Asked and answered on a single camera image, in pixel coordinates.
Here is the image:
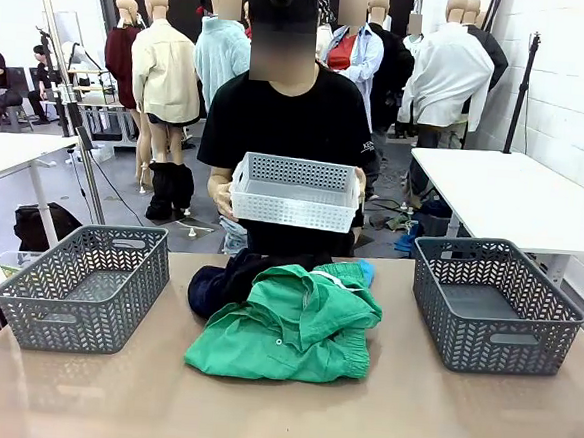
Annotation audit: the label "white rectangular table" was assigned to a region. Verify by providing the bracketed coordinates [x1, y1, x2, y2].
[0, 129, 79, 251]
[401, 144, 584, 290]

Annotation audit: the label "dark-haired person in black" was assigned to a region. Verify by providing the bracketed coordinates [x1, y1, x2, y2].
[25, 43, 60, 127]

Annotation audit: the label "mannequin in maroon top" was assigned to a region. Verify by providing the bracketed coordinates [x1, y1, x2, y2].
[95, 0, 149, 182]

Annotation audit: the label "light denim garment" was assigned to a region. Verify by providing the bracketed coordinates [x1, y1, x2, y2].
[216, 216, 251, 257]

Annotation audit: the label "navy blue garment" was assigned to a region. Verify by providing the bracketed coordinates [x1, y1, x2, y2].
[186, 244, 276, 325]

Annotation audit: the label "mannequin in white shirt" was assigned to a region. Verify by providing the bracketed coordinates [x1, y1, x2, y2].
[394, 0, 501, 153]

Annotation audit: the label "clear bin with green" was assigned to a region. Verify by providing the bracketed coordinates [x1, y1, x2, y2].
[0, 248, 43, 282]

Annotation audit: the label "person's right forearm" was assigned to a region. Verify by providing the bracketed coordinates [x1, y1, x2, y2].
[206, 164, 237, 196]

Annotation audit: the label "green drawstring shorts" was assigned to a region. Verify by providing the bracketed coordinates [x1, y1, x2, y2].
[311, 259, 370, 291]

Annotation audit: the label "mannequin in cream jacket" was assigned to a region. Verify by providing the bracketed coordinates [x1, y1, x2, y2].
[121, 0, 210, 198]

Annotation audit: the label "mannequin in black jacket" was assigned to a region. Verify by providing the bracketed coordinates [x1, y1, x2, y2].
[359, 0, 421, 141]

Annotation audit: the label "bright blue t-shirt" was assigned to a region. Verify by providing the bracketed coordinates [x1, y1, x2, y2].
[355, 259, 377, 289]

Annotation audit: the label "person's right hand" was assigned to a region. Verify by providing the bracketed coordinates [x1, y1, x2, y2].
[213, 176, 243, 223]

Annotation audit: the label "mannequin in red top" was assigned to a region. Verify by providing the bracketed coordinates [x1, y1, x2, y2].
[315, 0, 388, 132]

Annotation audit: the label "white perforated plastic basket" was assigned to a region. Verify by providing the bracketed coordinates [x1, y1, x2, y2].
[226, 150, 364, 235]

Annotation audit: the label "black bag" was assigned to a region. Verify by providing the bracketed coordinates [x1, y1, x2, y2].
[11, 199, 86, 256]

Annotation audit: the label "green button shirt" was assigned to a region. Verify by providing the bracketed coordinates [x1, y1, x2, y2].
[183, 256, 387, 389]

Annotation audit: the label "black tripod stand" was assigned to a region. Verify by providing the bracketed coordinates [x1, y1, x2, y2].
[501, 29, 544, 157]

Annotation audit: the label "blue cloth on floor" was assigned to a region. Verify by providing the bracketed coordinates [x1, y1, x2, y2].
[393, 220, 426, 255]

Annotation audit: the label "grey plastic lattice basket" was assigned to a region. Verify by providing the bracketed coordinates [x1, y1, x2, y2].
[405, 233, 584, 382]
[0, 216, 174, 360]

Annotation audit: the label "mannequin in dark coat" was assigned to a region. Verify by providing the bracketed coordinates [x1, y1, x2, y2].
[458, 0, 514, 95]

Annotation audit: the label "black fuzzy leg warmers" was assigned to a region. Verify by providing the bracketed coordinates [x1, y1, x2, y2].
[145, 160, 198, 224]

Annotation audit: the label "dark blue bin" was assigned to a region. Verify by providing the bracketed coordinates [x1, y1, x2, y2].
[413, 198, 456, 240]

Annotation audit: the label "person in black t-shirt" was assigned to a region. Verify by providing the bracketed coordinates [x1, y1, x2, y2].
[191, 0, 388, 262]

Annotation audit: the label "person's left hand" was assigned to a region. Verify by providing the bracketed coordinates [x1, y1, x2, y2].
[351, 166, 369, 213]

